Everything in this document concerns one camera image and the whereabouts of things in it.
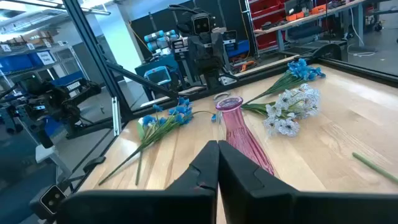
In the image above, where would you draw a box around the grey workbench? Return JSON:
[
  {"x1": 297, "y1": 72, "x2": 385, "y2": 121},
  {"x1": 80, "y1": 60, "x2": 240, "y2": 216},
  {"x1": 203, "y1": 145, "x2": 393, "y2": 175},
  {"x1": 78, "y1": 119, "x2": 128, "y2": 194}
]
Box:
[{"x1": 253, "y1": 0, "x2": 369, "y2": 52}]

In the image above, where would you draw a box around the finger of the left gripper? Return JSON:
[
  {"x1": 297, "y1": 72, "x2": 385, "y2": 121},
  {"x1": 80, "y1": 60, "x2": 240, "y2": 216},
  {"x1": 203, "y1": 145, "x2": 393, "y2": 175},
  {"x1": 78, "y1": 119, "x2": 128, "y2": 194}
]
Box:
[
  {"x1": 188, "y1": 34, "x2": 208, "y2": 74},
  {"x1": 205, "y1": 32, "x2": 225, "y2": 74}
]

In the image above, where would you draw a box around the blue crate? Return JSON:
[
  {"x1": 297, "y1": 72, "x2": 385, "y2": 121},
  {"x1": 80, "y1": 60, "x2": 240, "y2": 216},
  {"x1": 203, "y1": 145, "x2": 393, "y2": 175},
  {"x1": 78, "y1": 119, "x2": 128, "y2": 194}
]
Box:
[{"x1": 225, "y1": 39, "x2": 251, "y2": 58}]

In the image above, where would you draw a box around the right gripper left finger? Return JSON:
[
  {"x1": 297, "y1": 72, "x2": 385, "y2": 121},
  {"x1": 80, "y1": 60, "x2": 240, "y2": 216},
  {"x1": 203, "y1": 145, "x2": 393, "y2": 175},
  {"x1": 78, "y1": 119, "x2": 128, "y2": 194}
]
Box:
[{"x1": 57, "y1": 140, "x2": 220, "y2": 224}]

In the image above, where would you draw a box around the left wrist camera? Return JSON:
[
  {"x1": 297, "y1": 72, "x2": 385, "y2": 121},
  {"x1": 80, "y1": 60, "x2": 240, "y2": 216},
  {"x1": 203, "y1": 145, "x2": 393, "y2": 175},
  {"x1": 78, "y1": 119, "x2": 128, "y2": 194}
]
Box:
[{"x1": 190, "y1": 12, "x2": 216, "y2": 35}]

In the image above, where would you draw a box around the orange hand tool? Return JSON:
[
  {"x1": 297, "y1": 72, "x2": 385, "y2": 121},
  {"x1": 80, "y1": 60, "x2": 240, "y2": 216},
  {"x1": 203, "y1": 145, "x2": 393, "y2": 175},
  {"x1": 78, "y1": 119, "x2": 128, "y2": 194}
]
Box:
[{"x1": 239, "y1": 60, "x2": 256, "y2": 73}]

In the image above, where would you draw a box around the orange box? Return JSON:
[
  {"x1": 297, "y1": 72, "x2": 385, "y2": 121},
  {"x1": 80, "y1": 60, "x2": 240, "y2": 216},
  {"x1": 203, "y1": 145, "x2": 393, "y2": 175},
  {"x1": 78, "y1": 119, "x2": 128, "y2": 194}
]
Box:
[
  {"x1": 310, "y1": 3, "x2": 327, "y2": 15},
  {"x1": 285, "y1": 11, "x2": 305, "y2": 22}
]

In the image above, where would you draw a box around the grey table-level camera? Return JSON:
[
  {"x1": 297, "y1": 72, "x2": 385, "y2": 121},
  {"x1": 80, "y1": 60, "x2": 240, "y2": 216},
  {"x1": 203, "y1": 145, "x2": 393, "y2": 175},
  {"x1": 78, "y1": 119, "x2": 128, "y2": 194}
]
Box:
[{"x1": 29, "y1": 185, "x2": 68, "y2": 222}]

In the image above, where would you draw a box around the white cable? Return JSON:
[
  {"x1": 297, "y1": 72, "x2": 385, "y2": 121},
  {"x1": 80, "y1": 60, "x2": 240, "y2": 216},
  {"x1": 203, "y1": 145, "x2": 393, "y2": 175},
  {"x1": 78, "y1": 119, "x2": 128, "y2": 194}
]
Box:
[{"x1": 346, "y1": 6, "x2": 377, "y2": 58}]

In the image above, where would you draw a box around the silver mounting plate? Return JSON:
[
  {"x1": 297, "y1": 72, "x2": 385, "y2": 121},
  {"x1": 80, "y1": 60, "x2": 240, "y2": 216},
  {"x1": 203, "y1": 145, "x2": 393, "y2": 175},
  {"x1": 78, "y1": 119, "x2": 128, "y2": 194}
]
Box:
[{"x1": 219, "y1": 76, "x2": 238, "y2": 86}]

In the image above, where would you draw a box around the black metal table frame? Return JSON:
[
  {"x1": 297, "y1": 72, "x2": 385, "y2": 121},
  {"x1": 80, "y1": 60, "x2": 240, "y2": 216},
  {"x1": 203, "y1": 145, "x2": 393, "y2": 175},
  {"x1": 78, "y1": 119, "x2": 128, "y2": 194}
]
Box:
[{"x1": 60, "y1": 0, "x2": 398, "y2": 195}]

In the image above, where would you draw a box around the pink ribbed glass vase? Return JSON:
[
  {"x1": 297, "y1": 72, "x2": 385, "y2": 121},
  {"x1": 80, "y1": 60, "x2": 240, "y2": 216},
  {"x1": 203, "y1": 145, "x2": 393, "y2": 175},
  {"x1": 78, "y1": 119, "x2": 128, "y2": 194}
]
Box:
[{"x1": 215, "y1": 95, "x2": 276, "y2": 177}]

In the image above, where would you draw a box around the black rail clamp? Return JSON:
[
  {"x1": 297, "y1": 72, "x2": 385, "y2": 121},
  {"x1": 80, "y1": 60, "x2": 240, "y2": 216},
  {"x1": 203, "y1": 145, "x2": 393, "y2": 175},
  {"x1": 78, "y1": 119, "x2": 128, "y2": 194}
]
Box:
[{"x1": 83, "y1": 156, "x2": 107, "y2": 174}]

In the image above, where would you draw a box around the silver aluminium bar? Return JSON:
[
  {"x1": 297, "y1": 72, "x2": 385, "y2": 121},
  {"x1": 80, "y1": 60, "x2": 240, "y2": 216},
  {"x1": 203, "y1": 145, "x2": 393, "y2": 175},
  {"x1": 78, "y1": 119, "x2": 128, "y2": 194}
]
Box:
[{"x1": 111, "y1": 96, "x2": 123, "y2": 137}]

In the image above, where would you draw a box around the red artificial tulip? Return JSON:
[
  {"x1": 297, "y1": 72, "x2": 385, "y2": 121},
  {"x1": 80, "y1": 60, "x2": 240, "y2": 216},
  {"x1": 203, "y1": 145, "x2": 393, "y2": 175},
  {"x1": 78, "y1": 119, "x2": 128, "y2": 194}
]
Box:
[{"x1": 352, "y1": 151, "x2": 398, "y2": 184}]

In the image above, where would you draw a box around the white office chair blue seat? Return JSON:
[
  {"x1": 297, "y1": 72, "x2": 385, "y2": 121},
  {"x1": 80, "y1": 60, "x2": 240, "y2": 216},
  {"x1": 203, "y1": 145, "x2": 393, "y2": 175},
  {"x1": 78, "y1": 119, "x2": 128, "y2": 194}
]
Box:
[{"x1": 34, "y1": 144, "x2": 74, "y2": 184}]

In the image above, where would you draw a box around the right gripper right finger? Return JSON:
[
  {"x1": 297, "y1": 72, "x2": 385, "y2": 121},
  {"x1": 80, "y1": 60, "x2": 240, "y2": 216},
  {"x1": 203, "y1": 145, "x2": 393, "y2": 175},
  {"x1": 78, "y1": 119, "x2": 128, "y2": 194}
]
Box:
[{"x1": 219, "y1": 140, "x2": 398, "y2": 224}]

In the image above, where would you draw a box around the blue artificial flower bunch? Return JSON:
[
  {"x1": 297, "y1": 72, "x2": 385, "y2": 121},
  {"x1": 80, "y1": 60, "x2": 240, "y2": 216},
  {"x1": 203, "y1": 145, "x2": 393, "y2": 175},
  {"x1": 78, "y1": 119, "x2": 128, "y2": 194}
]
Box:
[
  {"x1": 98, "y1": 96, "x2": 218, "y2": 187},
  {"x1": 244, "y1": 58, "x2": 326, "y2": 106}
]

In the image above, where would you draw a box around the blue-framed teach pendant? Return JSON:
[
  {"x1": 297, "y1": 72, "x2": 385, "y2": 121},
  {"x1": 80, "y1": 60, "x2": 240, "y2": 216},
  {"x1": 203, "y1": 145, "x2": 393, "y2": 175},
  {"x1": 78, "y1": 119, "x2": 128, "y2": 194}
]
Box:
[{"x1": 143, "y1": 65, "x2": 173, "y2": 87}]

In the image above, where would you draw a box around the red storage bin rack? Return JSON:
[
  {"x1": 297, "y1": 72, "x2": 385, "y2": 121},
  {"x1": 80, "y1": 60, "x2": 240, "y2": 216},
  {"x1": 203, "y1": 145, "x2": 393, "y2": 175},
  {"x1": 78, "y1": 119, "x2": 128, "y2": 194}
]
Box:
[{"x1": 248, "y1": 0, "x2": 289, "y2": 51}]

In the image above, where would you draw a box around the black partition panel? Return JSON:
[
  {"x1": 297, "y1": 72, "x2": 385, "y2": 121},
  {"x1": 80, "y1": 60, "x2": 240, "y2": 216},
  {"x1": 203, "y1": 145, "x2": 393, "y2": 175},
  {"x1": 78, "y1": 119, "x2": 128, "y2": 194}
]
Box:
[{"x1": 129, "y1": 0, "x2": 251, "y2": 62}]

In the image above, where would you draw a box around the blue storage bin white label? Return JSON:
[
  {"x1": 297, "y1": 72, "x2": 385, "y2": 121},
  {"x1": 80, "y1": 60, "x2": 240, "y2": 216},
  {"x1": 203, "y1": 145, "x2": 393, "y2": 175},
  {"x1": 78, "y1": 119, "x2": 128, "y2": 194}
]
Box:
[{"x1": 27, "y1": 50, "x2": 56, "y2": 68}]

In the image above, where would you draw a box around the white artificial flower bunch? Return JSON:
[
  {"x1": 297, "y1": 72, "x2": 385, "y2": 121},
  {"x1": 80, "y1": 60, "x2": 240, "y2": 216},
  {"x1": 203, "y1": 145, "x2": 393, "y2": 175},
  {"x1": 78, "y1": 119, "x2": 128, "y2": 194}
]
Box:
[{"x1": 241, "y1": 83, "x2": 322, "y2": 138}]

